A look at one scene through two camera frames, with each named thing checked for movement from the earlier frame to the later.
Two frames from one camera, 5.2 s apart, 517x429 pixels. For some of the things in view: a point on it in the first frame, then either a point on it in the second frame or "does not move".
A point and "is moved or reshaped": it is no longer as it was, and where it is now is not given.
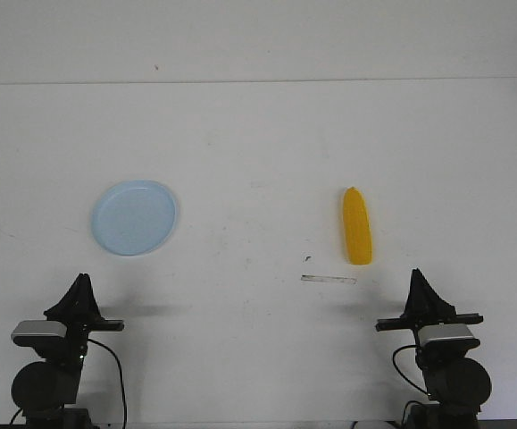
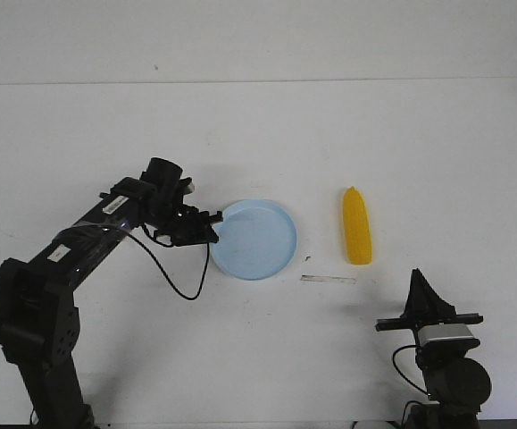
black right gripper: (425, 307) does not move
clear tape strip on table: (326, 278) does not move
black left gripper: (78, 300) to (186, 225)
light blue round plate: (135, 217) is moved or reshaped
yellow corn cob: (357, 227) does not move
